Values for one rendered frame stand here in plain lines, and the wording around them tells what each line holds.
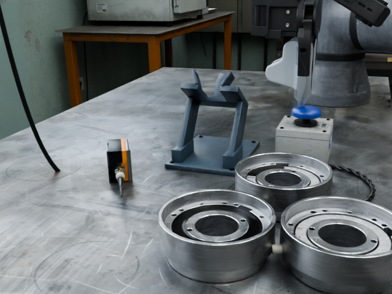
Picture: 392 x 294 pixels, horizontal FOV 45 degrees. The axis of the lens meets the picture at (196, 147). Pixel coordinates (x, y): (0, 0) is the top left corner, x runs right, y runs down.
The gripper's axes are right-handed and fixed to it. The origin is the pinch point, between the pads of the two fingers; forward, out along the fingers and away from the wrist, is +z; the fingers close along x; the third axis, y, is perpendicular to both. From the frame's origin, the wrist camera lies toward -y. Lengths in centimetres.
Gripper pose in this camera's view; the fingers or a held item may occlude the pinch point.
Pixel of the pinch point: (306, 98)
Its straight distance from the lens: 66.1
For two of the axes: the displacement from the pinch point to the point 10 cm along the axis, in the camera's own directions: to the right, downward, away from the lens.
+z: 0.2, 9.4, 3.4
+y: -9.4, -1.0, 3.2
